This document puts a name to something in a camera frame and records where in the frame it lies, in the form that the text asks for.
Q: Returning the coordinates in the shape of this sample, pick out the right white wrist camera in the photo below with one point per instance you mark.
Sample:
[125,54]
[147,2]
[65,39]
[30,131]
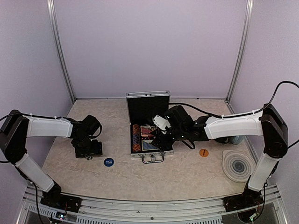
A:
[161,123]

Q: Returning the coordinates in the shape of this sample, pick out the blue round button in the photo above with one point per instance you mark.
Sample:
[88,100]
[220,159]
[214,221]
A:
[108,162]

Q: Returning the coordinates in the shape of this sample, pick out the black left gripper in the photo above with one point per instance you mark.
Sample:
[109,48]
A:
[96,150]

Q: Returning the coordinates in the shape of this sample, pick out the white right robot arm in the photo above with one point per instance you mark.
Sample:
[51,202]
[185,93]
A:
[265,122]

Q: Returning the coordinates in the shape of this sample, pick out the light blue mug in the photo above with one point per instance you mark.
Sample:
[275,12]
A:
[236,140]

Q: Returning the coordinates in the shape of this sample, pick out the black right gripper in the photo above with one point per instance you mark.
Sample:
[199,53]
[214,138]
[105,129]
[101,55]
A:
[156,142]

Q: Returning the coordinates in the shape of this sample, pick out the aluminium poker chip case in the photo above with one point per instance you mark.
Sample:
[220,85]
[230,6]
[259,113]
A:
[142,108]

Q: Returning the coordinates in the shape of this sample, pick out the grey striped plate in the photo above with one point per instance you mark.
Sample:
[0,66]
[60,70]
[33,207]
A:
[238,166]

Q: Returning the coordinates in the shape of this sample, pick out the red playing card deck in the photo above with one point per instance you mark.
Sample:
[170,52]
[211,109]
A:
[146,132]

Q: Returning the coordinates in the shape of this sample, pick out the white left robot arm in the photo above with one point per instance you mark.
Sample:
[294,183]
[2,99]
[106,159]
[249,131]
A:
[18,128]

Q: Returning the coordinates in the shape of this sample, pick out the blue playing card deck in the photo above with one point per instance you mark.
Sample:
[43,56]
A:
[147,146]

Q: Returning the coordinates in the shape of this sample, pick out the red chip row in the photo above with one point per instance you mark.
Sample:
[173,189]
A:
[136,132]

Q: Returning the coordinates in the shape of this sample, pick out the orange round button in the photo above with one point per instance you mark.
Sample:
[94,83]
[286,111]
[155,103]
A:
[204,153]

